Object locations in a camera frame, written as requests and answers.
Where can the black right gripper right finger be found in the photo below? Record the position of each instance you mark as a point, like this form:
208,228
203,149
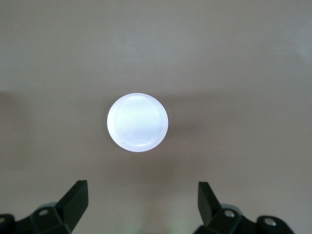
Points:
209,207

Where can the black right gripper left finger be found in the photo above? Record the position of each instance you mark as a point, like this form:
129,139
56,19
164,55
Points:
68,207

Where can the pale pink round plate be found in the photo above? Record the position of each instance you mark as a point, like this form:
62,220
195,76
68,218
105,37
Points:
137,123

